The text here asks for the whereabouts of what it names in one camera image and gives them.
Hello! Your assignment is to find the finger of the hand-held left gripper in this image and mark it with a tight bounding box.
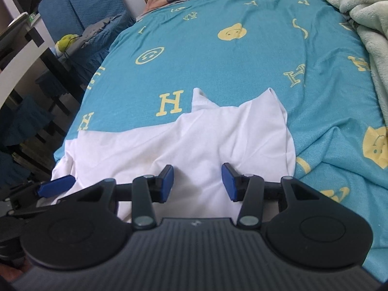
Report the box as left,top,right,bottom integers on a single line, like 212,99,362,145
4,175,76,208

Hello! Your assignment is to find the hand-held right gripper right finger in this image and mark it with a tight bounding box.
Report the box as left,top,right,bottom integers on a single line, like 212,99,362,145
221,162,329,228

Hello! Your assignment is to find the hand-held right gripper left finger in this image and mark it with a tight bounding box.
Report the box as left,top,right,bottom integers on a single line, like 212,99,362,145
57,164,175,231

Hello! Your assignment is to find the white t-shirt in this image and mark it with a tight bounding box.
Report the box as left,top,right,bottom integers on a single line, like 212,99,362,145
50,87,296,223

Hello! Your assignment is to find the teal printed bed sheet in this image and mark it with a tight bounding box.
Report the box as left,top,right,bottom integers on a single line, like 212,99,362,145
53,0,388,282

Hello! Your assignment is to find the white desk with black legs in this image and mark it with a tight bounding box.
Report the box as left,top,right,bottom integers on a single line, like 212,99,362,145
0,11,84,172

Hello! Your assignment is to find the grey cloth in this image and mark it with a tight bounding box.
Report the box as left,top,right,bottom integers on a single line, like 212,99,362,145
79,14,128,42

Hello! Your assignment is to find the pale green fleece blanket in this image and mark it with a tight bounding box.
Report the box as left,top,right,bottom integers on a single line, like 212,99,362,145
303,0,388,170

